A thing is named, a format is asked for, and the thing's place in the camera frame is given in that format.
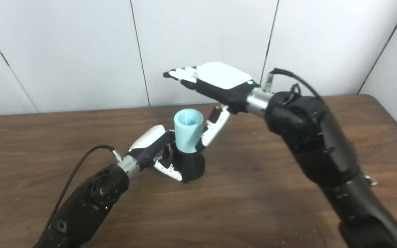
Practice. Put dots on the white and black right hand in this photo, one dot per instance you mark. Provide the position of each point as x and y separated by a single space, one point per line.
219 82

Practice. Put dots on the white and black left hand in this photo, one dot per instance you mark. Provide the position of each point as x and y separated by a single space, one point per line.
148 144

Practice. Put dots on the light blue cylinder cup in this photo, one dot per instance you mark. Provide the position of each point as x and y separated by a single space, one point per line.
188 132

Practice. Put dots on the black funnel-shaped nozzle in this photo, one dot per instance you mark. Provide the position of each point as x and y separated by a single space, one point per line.
191 167

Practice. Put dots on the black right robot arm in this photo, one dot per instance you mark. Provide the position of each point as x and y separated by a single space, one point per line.
322 151

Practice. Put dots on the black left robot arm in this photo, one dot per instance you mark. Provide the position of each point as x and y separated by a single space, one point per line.
88 199

